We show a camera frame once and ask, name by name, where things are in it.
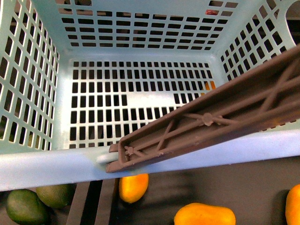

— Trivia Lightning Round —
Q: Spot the brown basket handle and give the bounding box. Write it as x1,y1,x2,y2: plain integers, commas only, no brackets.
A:
106,46,300,173

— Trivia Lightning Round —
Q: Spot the yellow lemon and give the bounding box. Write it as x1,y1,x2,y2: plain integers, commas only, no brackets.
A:
119,173,149,203

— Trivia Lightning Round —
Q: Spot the yellow lemon right edge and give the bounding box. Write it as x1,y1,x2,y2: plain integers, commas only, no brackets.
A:
285,184,300,225

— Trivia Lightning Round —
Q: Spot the yellow mango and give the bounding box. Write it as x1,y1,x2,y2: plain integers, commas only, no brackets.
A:
174,202,236,225

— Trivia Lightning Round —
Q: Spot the dark green avocado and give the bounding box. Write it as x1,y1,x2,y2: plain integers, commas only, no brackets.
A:
6,189,51,225

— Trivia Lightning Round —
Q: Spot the light blue plastic basket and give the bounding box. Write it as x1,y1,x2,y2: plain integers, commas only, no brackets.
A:
0,0,300,191

